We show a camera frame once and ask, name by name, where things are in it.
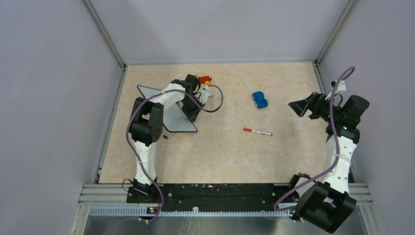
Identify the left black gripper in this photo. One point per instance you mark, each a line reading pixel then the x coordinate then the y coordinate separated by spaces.
pixel 192 114

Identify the red green toy train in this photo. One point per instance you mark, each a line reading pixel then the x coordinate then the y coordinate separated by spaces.
pixel 206 79

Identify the grey slotted cable duct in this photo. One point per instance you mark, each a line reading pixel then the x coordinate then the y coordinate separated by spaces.
pixel 144 211

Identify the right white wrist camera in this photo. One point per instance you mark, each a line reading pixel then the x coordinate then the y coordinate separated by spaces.
pixel 340 89

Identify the small whiteboard with stand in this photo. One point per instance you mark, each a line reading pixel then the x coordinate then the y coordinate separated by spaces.
pixel 175 121

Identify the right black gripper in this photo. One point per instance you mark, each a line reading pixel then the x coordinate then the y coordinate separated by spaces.
pixel 316 100

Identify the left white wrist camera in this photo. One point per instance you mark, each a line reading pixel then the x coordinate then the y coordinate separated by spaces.
pixel 204 95

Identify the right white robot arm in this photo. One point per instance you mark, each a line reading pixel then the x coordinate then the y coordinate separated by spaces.
pixel 326 202

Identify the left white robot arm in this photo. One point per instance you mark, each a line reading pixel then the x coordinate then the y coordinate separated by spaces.
pixel 145 126

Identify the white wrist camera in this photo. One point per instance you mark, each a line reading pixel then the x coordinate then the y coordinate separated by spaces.
pixel 340 89
pixel 204 95

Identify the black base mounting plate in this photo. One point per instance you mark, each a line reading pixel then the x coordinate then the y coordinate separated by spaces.
pixel 262 191

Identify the red capped whiteboard marker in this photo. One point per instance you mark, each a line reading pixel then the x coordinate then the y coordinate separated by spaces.
pixel 256 131

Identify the blue toy car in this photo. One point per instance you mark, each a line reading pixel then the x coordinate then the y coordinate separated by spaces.
pixel 260 100

